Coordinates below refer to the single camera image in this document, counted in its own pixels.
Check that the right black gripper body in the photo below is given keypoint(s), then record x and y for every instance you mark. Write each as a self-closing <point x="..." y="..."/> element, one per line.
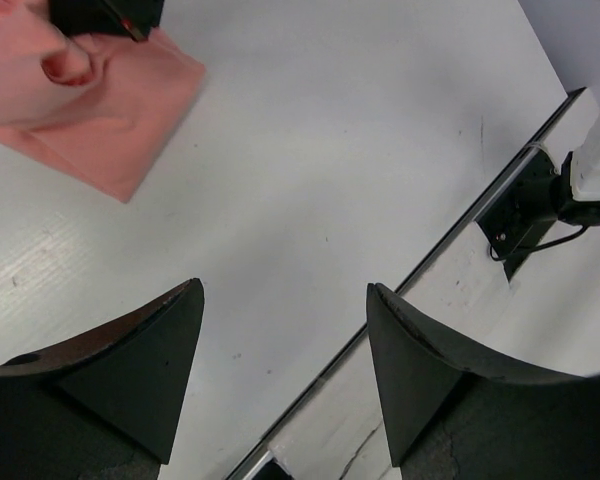
<point x="134" y="19"/>

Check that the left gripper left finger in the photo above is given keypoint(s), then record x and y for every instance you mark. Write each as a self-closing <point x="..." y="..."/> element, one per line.
<point x="104" y="404"/>

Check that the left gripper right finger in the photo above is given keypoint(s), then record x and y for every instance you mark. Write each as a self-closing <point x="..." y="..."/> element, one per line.
<point x="454" y="408"/>

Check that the salmon pink t shirt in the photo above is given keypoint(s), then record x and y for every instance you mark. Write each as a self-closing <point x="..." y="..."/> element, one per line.
<point x="95" y="107"/>

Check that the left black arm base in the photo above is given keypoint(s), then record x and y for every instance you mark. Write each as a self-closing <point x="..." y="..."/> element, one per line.
<point x="533" y="214"/>

